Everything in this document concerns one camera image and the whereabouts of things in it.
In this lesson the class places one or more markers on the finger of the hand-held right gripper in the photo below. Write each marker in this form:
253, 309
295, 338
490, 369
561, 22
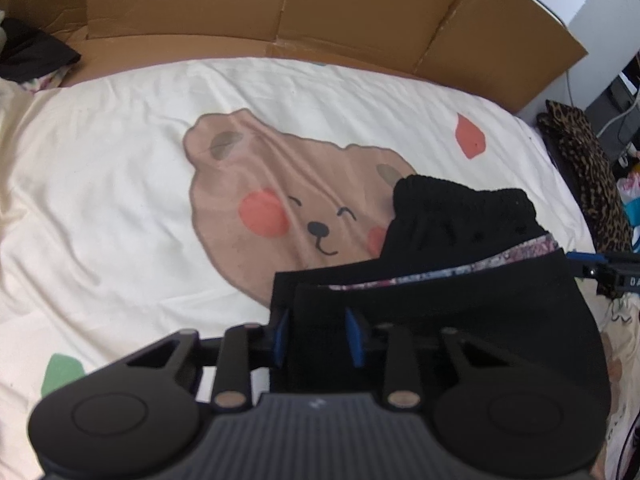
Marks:
585, 259

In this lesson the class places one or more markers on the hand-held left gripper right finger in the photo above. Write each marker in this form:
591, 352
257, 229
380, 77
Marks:
354, 337

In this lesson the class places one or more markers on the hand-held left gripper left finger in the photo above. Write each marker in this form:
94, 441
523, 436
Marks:
280, 340

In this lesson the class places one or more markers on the pink plastic bag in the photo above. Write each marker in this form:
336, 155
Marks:
629, 187

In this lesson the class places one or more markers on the dark cloth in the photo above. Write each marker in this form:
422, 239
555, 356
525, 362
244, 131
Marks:
565, 175

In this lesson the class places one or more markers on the leopard print garment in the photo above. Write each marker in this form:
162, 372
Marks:
585, 160

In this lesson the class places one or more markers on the cream bear print bed sheet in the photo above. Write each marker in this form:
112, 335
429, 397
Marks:
125, 185

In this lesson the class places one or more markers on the brown cardboard box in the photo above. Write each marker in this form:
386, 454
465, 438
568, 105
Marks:
350, 5

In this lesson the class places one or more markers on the floral patterned cloth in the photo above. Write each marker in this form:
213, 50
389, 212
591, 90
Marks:
45, 80

